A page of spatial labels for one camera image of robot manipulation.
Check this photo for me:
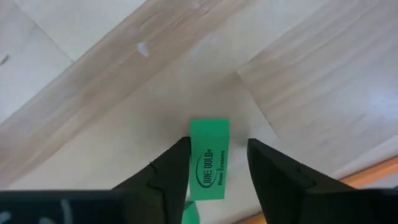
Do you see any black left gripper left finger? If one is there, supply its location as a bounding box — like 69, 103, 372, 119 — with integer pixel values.
111, 136, 192, 224

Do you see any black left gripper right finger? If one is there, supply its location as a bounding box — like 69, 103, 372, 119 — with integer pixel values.
247, 138, 355, 224

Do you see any green eraser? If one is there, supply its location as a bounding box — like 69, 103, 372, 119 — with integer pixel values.
189, 118, 231, 201

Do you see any green marker clip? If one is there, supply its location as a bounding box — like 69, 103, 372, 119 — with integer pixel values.
181, 200, 200, 224

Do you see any orange wooden pencil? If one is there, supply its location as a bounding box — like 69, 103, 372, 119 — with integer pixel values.
234, 156, 398, 224

